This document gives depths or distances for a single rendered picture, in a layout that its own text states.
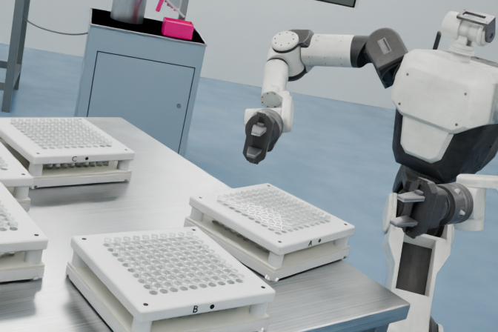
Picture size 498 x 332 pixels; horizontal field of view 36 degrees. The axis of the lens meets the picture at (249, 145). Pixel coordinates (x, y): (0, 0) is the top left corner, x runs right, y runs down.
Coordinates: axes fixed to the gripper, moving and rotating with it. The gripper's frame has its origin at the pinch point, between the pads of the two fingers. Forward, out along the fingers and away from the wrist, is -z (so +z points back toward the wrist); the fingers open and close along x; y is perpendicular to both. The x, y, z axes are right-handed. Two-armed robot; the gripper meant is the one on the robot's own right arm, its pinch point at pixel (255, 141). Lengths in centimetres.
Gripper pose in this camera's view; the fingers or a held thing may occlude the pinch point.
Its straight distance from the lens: 179.8
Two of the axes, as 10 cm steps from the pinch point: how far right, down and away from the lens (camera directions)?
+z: 1.7, -2.5, 9.5
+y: -9.6, -2.5, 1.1
